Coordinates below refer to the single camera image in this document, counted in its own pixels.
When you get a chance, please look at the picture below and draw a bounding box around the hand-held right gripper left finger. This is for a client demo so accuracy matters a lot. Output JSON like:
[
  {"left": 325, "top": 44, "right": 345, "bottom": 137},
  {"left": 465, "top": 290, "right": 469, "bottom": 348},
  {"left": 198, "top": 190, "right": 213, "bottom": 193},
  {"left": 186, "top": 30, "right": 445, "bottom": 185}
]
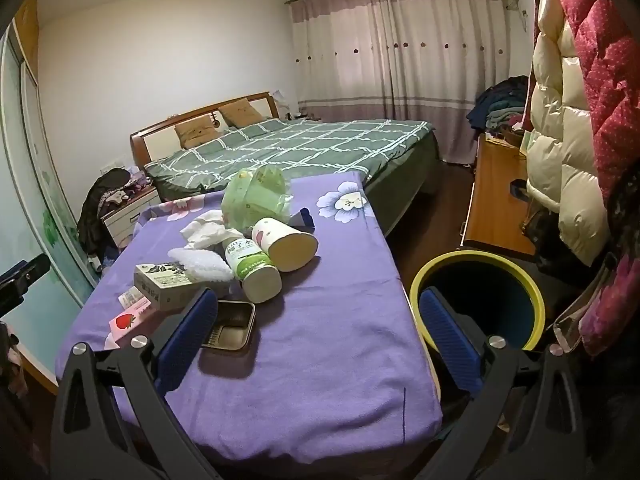
[{"left": 50, "top": 286, "right": 221, "bottom": 480}]

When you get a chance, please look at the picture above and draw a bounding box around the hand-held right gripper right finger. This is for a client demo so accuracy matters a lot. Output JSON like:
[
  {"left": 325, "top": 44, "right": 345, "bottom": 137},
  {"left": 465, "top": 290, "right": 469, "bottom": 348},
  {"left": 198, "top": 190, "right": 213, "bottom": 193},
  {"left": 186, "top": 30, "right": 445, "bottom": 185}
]
[{"left": 419, "top": 287, "right": 593, "bottom": 480}]

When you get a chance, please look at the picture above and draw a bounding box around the brown metal tray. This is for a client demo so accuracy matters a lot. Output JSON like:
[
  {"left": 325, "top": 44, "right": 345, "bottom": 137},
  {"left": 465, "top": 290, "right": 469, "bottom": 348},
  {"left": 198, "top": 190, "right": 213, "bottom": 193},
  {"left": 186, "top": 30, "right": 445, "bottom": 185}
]
[{"left": 200, "top": 300, "right": 257, "bottom": 353}]

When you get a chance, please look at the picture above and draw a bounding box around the olive printed carton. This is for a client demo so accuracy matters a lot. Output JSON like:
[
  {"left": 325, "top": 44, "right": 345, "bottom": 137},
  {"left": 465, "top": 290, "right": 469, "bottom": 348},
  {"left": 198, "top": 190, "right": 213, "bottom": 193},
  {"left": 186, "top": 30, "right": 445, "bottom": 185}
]
[{"left": 133, "top": 261, "right": 206, "bottom": 311}]

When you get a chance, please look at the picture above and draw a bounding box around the pink strawberry box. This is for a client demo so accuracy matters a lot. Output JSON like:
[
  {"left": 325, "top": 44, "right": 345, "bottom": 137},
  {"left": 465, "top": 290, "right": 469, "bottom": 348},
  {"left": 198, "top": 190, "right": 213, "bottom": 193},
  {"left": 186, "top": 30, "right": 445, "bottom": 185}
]
[{"left": 107, "top": 296, "right": 168, "bottom": 351}]

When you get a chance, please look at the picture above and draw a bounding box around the yellow rimmed trash bin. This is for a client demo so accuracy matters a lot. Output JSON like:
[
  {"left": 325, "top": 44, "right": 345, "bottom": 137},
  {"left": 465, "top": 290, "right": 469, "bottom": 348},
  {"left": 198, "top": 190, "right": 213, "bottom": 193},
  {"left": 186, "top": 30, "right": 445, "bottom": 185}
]
[{"left": 409, "top": 249, "right": 546, "bottom": 356}]

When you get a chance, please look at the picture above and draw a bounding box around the green and white bottle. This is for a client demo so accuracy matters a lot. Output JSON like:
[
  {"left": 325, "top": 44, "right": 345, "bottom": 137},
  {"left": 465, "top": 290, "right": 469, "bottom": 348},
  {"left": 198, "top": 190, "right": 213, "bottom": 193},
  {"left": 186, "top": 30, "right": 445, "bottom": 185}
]
[{"left": 223, "top": 237, "right": 282, "bottom": 304}]

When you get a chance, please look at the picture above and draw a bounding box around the white tissue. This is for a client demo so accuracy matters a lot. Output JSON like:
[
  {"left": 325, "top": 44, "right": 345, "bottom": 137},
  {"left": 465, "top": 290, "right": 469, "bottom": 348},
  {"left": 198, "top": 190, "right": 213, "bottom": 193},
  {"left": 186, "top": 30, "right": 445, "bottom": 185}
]
[{"left": 180, "top": 210, "right": 236, "bottom": 251}]

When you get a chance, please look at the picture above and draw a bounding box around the white paper cup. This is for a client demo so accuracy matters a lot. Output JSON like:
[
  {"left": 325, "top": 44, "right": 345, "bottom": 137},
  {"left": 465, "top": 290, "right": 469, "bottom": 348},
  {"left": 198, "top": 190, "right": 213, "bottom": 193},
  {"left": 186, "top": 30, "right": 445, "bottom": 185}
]
[{"left": 251, "top": 217, "right": 319, "bottom": 273}]

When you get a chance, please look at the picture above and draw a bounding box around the green plastic bag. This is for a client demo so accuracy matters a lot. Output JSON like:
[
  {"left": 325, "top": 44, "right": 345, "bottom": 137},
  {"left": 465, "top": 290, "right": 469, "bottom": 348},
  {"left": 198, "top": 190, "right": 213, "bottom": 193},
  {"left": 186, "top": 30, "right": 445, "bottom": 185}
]
[{"left": 221, "top": 166, "right": 293, "bottom": 228}]

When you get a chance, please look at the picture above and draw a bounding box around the dark clothes heap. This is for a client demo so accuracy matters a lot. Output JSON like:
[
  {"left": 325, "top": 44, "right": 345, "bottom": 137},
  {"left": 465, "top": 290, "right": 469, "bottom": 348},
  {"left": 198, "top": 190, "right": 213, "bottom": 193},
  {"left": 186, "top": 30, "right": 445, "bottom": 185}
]
[{"left": 76, "top": 167, "right": 133, "bottom": 266}]

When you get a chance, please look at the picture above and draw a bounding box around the white nightstand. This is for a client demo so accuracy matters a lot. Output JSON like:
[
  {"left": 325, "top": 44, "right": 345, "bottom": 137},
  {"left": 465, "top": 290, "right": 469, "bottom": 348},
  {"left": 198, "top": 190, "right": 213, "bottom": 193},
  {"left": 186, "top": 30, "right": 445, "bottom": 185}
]
[{"left": 100, "top": 185, "right": 161, "bottom": 251}]

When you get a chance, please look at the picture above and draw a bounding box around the purple floral cloth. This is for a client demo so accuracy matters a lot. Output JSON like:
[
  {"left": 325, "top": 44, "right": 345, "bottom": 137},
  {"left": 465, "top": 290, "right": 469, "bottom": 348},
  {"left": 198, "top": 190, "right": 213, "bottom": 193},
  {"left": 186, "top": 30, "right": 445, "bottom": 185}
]
[{"left": 52, "top": 171, "right": 443, "bottom": 453}]

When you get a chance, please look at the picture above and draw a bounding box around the beige tote bag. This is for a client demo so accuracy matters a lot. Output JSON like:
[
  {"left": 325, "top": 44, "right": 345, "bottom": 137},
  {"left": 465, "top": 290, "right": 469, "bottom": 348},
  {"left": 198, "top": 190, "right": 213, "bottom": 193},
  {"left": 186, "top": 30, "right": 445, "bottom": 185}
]
[{"left": 547, "top": 252, "right": 618, "bottom": 356}]

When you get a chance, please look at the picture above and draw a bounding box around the dark brown bag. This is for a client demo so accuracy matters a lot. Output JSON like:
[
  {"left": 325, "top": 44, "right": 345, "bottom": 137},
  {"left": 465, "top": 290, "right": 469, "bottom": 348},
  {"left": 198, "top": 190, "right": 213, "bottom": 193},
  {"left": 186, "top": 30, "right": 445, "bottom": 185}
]
[{"left": 524, "top": 207, "right": 562, "bottom": 261}]

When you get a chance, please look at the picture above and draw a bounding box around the wooden sideboard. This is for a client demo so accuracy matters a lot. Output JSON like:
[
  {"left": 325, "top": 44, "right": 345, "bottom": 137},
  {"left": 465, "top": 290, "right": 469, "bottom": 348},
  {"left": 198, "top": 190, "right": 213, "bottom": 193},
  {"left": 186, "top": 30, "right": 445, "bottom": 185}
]
[{"left": 460, "top": 132, "right": 538, "bottom": 261}]

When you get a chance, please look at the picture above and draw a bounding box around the dark blue clip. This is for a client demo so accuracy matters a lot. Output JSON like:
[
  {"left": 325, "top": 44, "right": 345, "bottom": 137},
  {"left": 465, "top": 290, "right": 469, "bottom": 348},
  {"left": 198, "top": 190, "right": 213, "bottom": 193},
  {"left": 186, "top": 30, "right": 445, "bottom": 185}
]
[{"left": 291, "top": 207, "right": 317, "bottom": 235}]

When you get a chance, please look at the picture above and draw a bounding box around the dark floral garment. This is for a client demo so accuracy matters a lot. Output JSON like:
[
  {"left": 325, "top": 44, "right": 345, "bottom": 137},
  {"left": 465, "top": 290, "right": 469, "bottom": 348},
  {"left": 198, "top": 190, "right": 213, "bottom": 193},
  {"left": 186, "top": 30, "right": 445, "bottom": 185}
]
[{"left": 580, "top": 160, "right": 640, "bottom": 356}]

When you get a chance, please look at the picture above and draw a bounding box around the wooden headboard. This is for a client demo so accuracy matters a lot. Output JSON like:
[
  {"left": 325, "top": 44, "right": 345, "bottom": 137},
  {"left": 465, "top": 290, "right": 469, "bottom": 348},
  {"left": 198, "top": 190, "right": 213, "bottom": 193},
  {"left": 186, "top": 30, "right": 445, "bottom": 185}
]
[{"left": 130, "top": 91, "right": 273, "bottom": 163}]

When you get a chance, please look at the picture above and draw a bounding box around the brown pillow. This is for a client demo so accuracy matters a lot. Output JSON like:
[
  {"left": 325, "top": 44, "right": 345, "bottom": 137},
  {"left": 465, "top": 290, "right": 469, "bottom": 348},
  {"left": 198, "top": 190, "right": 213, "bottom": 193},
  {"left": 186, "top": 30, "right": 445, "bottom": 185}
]
[
  {"left": 174, "top": 116, "right": 221, "bottom": 150},
  {"left": 218, "top": 99, "right": 266, "bottom": 128}
]

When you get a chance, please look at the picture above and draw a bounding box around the cream down jacket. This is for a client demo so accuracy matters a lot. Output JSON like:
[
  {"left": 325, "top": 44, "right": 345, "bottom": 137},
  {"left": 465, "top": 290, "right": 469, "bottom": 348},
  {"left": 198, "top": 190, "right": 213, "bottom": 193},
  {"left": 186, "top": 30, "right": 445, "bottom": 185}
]
[{"left": 525, "top": 0, "right": 613, "bottom": 266}]

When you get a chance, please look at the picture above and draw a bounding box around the green checked bed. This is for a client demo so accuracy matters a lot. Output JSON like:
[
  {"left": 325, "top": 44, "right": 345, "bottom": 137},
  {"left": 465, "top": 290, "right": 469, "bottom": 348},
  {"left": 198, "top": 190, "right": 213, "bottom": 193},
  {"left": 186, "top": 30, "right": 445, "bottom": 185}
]
[{"left": 144, "top": 119, "right": 441, "bottom": 241}]

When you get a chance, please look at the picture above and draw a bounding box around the pile of folded clothes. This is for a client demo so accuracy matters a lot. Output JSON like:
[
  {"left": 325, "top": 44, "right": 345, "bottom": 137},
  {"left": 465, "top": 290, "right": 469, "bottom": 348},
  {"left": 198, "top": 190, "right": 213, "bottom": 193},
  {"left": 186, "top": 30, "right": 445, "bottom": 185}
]
[{"left": 466, "top": 75, "right": 530, "bottom": 133}]

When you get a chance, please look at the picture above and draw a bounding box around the pink and white curtain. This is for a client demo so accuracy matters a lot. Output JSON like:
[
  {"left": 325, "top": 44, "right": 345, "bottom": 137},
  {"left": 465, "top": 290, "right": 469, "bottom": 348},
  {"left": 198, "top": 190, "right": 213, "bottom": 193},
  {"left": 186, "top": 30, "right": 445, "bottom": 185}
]
[{"left": 285, "top": 0, "right": 521, "bottom": 166}]

